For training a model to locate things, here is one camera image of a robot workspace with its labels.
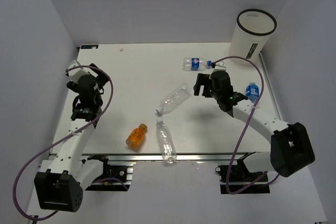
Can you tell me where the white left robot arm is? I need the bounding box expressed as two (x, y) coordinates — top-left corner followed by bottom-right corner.
(34, 61), (111, 212)

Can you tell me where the orange juice bottle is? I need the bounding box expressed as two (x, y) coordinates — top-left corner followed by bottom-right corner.
(125, 124), (148, 150)

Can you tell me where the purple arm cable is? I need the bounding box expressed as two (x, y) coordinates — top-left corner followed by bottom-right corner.
(212, 56), (280, 195)
(13, 66), (115, 221)

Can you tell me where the blue label plastic bottle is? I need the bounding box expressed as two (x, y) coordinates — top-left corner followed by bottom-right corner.
(182, 58), (212, 71)

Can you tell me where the white bin with black rim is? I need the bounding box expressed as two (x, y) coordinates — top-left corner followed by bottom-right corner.
(229, 8), (277, 66)

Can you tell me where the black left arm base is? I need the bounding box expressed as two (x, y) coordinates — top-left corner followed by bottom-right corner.
(86, 155), (134, 191)

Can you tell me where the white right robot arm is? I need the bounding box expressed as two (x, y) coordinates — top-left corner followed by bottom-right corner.
(193, 70), (316, 182)

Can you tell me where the black table corner label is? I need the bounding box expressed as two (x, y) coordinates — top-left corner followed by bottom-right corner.
(80, 45), (99, 49)

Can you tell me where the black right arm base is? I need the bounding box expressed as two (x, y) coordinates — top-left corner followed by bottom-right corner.
(215, 165), (270, 195)

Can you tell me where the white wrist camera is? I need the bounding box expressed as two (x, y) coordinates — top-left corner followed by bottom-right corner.
(65, 60), (89, 83)
(212, 61), (226, 71)

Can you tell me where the small blue water bottle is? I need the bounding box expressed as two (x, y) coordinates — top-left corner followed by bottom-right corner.
(246, 82), (259, 104)

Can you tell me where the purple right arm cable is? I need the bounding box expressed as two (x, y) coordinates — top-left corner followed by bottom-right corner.
(212, 56), (280, 195)

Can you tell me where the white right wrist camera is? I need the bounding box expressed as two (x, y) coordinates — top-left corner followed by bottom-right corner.
(212, 61), (226, 71)

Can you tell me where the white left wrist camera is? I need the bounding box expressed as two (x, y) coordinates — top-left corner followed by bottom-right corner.
(65, 60), (89, 83)

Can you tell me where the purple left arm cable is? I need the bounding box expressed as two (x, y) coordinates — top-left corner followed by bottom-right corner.
(13, 66), (115, 221)

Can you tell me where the clear white-capped plastic bottle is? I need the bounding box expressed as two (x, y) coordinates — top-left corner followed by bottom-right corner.
(156, 118), (177, 164)

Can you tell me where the aluminium table edge rail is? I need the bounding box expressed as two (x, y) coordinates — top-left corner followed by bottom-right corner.
(39, 152), (263, 168)

